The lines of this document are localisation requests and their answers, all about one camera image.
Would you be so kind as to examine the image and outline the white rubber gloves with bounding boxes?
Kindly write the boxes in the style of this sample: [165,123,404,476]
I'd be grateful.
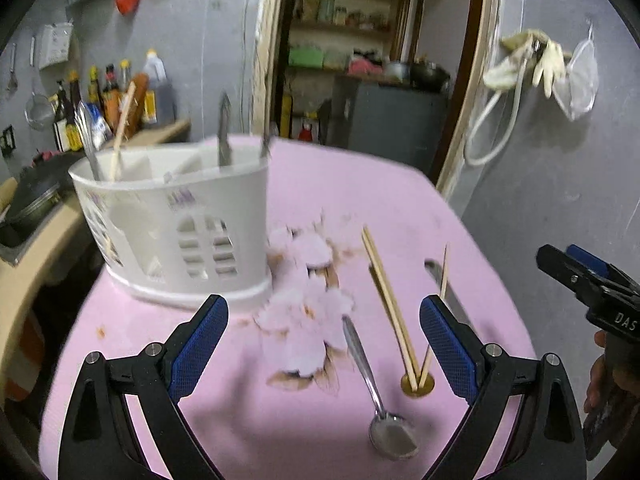
[483,29,570,99]

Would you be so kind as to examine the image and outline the wooden chopstick long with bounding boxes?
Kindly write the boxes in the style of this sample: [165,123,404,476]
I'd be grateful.
[360,225,419,391]

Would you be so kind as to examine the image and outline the white mesh bag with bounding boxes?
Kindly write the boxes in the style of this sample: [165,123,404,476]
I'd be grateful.
[552,27,600,122]

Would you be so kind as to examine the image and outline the chopstick in caddy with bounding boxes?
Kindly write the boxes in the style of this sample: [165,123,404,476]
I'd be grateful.
[108,81,136,182]

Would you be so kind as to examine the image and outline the white wall box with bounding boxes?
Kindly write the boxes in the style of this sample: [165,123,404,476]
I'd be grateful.
[38,22,74,70]

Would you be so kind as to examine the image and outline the wooden chopstick single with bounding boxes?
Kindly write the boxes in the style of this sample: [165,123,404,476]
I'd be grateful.
[419,246,448,389]

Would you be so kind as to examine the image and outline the steel spoon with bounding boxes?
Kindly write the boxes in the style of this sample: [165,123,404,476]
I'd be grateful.
[342,315,419,460]

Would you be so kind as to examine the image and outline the white hose on wall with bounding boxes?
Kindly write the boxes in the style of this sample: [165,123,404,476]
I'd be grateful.
[463,49,532,168]

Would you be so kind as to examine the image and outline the wire strainer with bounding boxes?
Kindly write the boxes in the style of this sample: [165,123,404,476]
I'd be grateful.
[25,35,54,131]

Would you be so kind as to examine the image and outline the white plastic utensil caddy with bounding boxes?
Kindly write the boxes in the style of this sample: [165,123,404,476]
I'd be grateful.
[68,134,272,315]

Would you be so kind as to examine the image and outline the steel pot on cabinet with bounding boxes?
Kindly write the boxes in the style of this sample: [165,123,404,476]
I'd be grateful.
[383,61,410,84]

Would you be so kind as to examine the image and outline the green box on shelf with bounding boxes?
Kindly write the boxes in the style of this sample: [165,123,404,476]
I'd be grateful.
[288,46,324,68]

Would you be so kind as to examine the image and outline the wooden countertop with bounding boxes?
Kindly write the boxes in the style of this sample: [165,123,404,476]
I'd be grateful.
[0,119,192,386]

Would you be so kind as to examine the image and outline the grey cabinet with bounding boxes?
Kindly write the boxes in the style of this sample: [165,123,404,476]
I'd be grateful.
[326,76,448,174]

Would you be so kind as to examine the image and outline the spoon in caddy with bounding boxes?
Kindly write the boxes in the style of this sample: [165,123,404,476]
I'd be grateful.
[75,101,102,181]

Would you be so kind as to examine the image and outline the pink floral table cloth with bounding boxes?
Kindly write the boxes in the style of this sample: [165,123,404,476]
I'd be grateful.
[38,135,539,480]

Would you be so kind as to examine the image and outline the blue white seasoning bag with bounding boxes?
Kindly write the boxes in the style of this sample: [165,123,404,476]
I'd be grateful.
[86,103,113,150]

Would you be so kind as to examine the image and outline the brass handled spoon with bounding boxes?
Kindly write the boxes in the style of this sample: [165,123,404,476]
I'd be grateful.
[400,373,435,399]

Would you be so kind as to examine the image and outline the large oil jug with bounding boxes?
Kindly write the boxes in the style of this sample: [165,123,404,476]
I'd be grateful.
[142,49,176,128]

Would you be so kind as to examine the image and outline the right hand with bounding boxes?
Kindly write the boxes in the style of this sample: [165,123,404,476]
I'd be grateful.
[584,356,640,413]

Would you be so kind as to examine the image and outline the knife in caddy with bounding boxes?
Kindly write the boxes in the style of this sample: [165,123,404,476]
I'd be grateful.
[217,91,232,168]

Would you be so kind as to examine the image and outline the dark soy sauce bottle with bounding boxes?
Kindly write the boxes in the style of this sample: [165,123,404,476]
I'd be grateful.
[53,80,70,152]

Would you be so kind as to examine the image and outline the black wok with lid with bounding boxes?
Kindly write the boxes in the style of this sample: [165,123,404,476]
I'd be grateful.
[3,158,61,236]

